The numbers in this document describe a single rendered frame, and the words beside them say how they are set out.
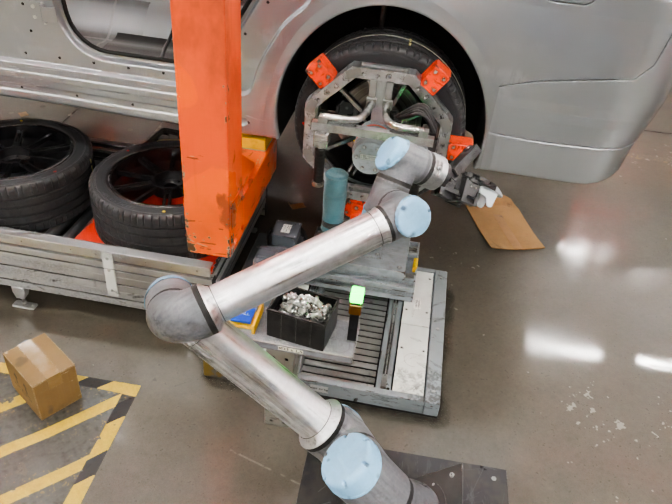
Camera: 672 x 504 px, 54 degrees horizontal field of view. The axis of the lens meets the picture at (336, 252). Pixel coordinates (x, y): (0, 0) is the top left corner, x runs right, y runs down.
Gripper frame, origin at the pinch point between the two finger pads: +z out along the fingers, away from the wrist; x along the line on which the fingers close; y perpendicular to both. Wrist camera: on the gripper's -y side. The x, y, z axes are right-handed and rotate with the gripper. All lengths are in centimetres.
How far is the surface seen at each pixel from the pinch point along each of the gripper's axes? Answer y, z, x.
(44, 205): 30, -98, -162
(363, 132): -19, -16, -57
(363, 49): -51, -20, -67
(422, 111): -32, -1, -48
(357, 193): -6, 5, -89
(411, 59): -52, -5, -58
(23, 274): 60, -97, -158
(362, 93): -44, -6, -86
